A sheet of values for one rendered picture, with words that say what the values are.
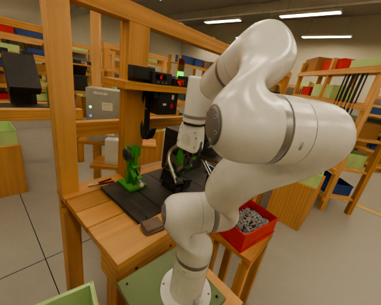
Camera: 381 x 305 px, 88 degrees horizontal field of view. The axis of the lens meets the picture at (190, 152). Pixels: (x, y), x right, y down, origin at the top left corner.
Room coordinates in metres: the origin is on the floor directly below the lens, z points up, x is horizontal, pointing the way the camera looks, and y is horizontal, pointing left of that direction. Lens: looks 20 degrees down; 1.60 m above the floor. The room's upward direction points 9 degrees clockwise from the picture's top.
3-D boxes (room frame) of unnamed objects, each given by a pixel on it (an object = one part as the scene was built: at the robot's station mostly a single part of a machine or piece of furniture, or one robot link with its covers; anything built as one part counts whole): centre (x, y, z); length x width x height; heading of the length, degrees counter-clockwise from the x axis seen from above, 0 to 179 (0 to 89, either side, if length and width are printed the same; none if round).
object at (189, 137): (0.72, 0.01, 1.41); 0.10 x 0.07 x 0.11; 51
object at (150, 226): (0.77, 0.12, 0.91); 0.10 x 0.08 x 0.03; 129
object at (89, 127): (1.59, 0.30, 1.23); 1.30 x 0.05 x 0.09; 141
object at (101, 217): (1.36, 0.01, 0.44); 1.49 x 0.70 x 0.88; 141
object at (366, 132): (3.86, -2.36, 1.19); 2.30 x 0.55 x 2.39; 0
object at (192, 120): (0.72, 0.01, 1.47); 0.09 x 0.08 x 0.03; 51
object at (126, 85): (1.52, 0.22, 1.52); 0.90 x 0.25 x 0.04; 141
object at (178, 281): (0.51, -0.06, 0.96); 0.19 x 0.19 x 0.18
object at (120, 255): (1.18, -0.21, 0.82); 1.50 x 0.14 x 0.15; 141
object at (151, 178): (1.36, 0.01, 0.89); 1.10 x 0.42 x 0.02; 141
